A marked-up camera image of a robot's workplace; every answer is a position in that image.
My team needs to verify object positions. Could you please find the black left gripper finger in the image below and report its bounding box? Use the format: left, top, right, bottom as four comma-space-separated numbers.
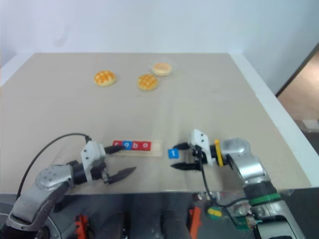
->
104, 145, 126, 155
107, 166, 137, 184

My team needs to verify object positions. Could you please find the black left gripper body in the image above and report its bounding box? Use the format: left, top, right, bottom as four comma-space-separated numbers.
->
90, 160, 111, 185

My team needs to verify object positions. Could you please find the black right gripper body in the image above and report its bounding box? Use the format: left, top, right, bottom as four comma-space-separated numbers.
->
189, 144, 209, 172

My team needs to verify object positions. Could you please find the light wooden letter tray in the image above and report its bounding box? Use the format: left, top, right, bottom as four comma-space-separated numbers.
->
109, 139, 163, 158

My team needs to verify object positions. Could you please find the yellow plastic strip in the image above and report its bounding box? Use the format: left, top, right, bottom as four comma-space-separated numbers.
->
214, 139, 224, 167

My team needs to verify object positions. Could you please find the orange plastic part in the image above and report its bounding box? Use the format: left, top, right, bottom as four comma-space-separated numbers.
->
75, 214, 89, 237
188, 206, 202, 236

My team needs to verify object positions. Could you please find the green and yellow connector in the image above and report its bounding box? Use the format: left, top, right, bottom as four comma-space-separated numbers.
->
208, 206, 222, 220

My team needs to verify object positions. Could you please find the waffle-patterned round bread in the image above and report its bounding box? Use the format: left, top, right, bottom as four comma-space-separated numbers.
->
93, 70, 117, 87
137, 74, 159, 92

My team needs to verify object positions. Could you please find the green tape band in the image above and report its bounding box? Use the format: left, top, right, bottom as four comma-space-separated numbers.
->
249, 193, 281, 206

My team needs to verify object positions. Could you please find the clear plastic dish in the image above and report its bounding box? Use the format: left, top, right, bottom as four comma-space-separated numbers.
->
148, 59, 178, 78

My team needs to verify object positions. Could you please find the green circuit board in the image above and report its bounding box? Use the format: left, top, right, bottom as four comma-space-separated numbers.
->
234, 216, 252, 231

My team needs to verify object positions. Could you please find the plain round bun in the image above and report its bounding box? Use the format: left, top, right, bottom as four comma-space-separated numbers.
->
152, 62, 172, 76

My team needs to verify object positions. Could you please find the brown wooden panel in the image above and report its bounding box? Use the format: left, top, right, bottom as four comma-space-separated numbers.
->
275, 47, 319, 121

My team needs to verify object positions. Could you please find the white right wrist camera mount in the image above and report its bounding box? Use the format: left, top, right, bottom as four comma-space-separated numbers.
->
187, 128, 215, 166

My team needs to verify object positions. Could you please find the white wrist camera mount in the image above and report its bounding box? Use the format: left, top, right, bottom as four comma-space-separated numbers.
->
80, 140, 107, 184
187, 128, 215, 166

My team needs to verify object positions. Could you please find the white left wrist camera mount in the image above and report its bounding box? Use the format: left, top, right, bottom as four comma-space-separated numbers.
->
80, 140, 107, 184

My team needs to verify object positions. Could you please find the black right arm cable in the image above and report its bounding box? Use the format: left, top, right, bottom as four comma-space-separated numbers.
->
195, 146, 251, 208

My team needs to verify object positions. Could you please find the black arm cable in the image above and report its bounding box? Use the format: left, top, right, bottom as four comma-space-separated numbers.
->
195, 146, 251, 208
15, 133, 92, 201

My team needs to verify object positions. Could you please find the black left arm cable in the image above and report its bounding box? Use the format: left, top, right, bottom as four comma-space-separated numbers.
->
15, 133, 92, 201

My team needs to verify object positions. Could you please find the white table side rail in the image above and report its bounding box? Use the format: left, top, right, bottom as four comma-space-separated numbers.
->
229, 53, 319, 187

